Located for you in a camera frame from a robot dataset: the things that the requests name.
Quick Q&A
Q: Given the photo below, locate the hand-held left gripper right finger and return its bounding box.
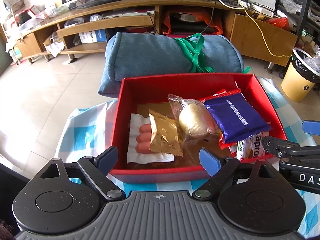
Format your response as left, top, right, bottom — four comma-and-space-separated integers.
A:
192, 147, 282, 201

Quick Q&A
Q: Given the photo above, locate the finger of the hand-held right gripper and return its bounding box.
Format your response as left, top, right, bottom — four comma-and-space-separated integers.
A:
302, 120, 320, 136
262, 135, 320, 165

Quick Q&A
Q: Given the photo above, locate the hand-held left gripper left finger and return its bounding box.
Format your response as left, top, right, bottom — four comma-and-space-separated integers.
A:
40, 145, 125, 201

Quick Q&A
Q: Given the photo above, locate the white and green wafer packet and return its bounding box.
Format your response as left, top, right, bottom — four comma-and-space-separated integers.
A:
236, 134, 269, 161

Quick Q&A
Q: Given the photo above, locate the vacuum-packed sausage pack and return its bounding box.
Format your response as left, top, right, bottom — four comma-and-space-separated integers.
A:
127, 113, 175, 164

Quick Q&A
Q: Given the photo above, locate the round pastry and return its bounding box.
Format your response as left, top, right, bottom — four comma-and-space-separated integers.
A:
167, 94, 220, 145

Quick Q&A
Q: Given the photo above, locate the red cardboard box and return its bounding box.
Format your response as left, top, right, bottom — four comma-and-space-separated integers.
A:
109, 73, 288, 182

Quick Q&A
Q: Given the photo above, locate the gold foil snack packet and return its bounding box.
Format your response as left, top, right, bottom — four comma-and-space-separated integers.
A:
149, 109, 184, 157

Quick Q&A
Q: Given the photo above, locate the dark blue snack packet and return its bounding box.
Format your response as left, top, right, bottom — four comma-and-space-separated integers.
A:
204, 89, 273, 144

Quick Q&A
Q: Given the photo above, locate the long white and red packet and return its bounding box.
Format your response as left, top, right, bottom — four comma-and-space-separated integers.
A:
203, 88, 242, 103

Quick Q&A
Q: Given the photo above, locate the blue checkered plastic tablecloth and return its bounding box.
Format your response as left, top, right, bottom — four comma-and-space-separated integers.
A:
56, 76, 320, 240

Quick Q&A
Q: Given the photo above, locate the yellow trash bin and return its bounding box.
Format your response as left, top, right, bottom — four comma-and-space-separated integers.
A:
281, 47, 320, 103

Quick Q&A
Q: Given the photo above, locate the black furniture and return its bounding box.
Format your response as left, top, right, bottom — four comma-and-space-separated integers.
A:
0, 162, 30, 230

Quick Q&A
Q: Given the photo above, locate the wooden TV stand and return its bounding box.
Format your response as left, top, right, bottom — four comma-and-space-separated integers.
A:
15, 0, 298, 67

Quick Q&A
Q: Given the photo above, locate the red plastic bag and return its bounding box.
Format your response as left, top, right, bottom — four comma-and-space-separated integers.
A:
265, 17, 289, 28

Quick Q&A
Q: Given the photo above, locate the rolled blue cushion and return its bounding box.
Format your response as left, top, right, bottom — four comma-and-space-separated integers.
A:
97, 32, 244, 98

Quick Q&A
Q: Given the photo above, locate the black metal shelf rack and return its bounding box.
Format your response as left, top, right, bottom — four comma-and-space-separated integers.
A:
275, 0, 320, 55

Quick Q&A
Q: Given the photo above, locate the white paper bag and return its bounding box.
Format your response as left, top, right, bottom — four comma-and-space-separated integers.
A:
44, 36, 65, 58

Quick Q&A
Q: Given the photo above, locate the blue and white carton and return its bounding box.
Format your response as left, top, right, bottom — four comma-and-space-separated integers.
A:
79, 29, 109, 43

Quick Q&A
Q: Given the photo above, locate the orange bag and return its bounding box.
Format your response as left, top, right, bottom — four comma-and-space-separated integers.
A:
162, 11, 223, 35

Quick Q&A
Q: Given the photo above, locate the pile of gift boxes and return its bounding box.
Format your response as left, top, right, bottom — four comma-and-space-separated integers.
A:
0, 0, 50, 30

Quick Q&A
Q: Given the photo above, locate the yellow cable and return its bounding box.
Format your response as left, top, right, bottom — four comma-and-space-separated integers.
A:
192, 0, 293, 57

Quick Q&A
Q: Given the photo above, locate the green fabric strap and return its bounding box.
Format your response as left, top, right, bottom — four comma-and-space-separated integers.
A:
174, 33, 252, 74

